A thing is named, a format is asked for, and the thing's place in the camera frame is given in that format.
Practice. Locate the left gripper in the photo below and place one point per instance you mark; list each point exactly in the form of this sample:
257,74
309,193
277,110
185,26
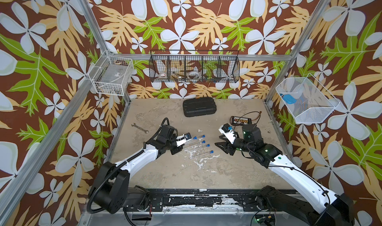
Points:
177,149

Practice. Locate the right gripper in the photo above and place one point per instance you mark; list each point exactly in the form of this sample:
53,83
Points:
225,144

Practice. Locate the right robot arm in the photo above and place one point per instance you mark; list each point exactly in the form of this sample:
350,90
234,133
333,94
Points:
320,206

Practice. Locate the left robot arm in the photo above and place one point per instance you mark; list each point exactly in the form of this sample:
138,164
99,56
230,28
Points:
110,190

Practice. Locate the small steel wrench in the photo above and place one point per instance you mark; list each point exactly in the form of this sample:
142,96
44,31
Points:
140,128

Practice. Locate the black plastic case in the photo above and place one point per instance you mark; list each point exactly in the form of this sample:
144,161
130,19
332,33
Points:
199,106

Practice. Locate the blue object in basket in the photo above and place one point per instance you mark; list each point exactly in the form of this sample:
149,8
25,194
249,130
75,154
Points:
288,99

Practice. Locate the white mesh basket right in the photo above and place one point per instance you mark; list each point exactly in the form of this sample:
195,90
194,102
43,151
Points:
315,103

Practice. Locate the battery charging board with wires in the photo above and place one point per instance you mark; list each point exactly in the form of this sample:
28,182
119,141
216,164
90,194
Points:
245,120

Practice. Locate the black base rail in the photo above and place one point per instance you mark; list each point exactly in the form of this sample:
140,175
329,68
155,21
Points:
156,200

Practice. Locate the black wire basket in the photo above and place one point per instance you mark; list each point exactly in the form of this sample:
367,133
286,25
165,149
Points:
193,66

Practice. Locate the white wire basket left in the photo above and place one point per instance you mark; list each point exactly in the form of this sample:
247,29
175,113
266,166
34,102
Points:
111,74

